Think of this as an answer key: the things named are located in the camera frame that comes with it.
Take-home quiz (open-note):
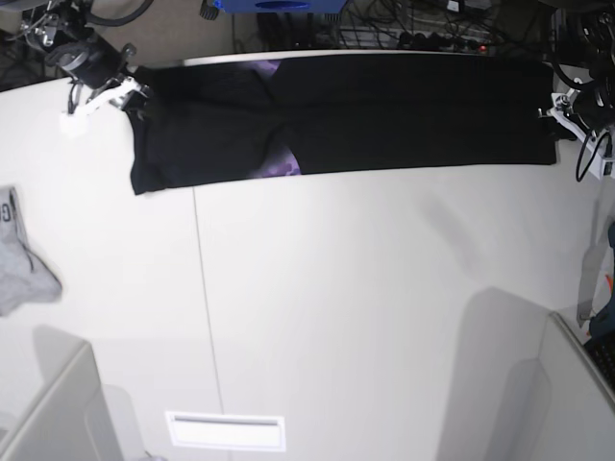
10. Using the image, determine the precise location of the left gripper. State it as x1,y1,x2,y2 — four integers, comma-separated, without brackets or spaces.
540,81,614,142

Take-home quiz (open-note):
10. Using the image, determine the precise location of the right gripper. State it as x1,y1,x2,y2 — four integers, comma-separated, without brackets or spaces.
45,36,153,120

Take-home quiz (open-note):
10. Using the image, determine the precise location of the black T-shirt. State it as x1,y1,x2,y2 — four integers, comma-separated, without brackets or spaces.
129,53,556,195

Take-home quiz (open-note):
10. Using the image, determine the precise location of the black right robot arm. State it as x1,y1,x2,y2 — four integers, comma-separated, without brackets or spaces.
1,1,152,119

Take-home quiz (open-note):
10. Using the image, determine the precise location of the blue box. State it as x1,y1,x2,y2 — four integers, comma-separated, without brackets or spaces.
213,0,347,13

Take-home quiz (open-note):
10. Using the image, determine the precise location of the teal orange object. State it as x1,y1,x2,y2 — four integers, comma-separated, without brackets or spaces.
589,275,614,339

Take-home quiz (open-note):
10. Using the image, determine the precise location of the grey folded garment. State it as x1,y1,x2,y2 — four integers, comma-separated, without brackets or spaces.
1,186,62,317

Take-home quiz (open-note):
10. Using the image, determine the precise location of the black power strip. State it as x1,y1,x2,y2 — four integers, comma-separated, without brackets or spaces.
335,26,496,55

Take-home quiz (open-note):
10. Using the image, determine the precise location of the white bin left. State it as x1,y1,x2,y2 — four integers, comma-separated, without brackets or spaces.
1,341,124,461

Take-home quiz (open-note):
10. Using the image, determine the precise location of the white table label slot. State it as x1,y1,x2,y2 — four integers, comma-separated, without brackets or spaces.
165,411,286,452

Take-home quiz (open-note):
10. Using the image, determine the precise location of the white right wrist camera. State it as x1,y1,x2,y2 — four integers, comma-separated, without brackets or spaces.
59,77,143,138

